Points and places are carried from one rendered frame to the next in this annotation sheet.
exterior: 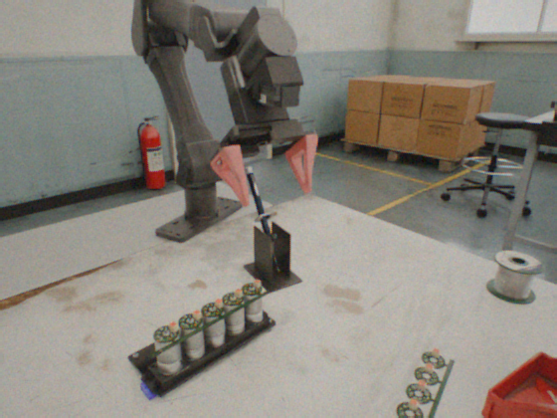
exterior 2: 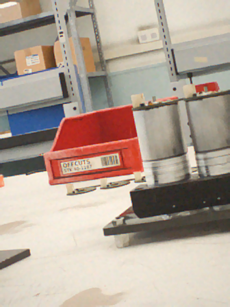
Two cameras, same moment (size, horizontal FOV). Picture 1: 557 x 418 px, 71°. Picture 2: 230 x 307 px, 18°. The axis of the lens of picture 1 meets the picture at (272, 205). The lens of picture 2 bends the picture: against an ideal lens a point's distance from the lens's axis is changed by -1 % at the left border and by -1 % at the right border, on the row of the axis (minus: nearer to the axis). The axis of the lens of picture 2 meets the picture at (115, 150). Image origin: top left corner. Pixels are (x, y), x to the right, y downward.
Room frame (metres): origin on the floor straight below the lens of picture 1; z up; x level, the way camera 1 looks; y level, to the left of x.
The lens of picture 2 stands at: (0.59, 0.34, 0.82)
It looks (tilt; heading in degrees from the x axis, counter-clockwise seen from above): 4 degrees down; 240
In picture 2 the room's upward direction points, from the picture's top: 11 degrees counter-clockwise
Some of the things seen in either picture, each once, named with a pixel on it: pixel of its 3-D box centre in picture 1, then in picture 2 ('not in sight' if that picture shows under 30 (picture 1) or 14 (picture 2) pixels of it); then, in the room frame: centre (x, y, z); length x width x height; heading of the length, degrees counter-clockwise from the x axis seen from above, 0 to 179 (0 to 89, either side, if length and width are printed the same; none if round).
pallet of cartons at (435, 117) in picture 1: (414, 117); not in sight; (3.97, -1.43, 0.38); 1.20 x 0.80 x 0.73; 47
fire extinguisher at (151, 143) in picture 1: (152, 152); not in sight; (2.94, 0.93, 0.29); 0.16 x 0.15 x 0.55; 131
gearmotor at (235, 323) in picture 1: (233, 315); (215, 140); (0.37, 0.04, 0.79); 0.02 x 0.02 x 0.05
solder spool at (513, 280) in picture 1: (514, 276); not in sight; (0.47, -0.34, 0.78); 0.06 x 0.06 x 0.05
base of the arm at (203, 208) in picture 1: (201, 201); not in sight; (0.72, 0.14, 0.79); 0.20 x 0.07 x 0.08; 151
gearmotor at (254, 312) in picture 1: (252, 306); (163, 149); (0.39, 0.02, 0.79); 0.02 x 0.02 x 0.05
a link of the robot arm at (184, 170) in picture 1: (202, 170); not in sight; (0.71, 0.13, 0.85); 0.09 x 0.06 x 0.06; 127
